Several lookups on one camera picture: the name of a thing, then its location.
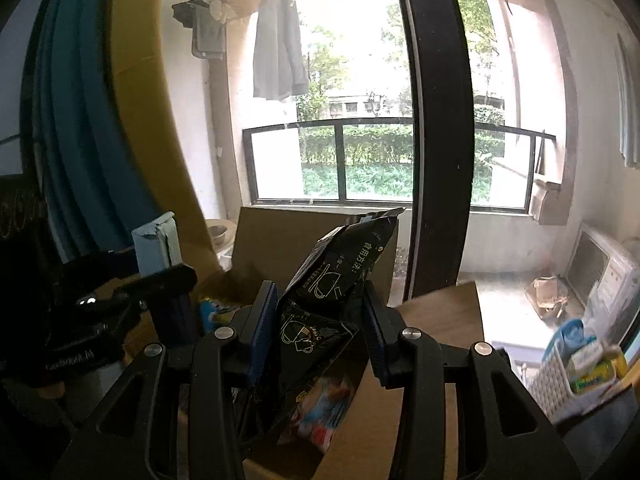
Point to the dark hanging garment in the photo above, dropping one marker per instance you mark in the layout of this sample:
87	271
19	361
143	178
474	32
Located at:
207	35

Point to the white towel mat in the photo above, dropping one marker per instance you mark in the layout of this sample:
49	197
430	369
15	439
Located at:
45	400

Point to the white microwave oven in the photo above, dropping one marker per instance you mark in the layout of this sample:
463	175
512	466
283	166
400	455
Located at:
615	270

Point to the cardboard scrap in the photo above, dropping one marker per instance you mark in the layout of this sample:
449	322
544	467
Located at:
547	297
550	200

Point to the black window frame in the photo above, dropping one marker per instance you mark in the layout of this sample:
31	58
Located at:
435	110

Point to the green yellow packet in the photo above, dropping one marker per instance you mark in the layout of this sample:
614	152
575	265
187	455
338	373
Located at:
595	370

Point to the light blue box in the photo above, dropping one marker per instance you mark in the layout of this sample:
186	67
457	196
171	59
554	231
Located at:
152	250

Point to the yellow curtain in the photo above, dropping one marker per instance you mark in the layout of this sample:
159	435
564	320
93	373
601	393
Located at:
145	110

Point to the grey hanging shirt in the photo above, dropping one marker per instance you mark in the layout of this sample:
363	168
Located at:
277	45

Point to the black balcony railing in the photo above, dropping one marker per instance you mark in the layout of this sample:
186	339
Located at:
340	160

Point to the pale blue curtain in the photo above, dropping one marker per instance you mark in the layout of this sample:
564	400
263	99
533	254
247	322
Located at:
629	105

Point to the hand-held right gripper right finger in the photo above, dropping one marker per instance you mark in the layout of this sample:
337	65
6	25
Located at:
375	335

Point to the red white snack packet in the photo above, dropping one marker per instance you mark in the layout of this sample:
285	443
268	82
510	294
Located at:
325	410

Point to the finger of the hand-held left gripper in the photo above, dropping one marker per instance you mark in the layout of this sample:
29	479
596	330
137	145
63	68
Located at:
110	262
170	320

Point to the white plastic basket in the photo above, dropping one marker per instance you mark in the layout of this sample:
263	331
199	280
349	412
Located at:
555	385

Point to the blue yellow snack packet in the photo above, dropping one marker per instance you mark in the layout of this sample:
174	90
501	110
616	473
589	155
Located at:
215	312

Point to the black snack packet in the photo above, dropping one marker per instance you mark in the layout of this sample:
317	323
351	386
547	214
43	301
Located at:
325	280

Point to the brown cardboard box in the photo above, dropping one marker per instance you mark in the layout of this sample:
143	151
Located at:
270	240

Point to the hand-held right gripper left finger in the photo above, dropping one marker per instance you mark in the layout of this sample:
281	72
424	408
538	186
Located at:
265	330

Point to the teal curtain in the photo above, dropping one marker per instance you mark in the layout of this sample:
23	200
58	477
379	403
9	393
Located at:
85	110

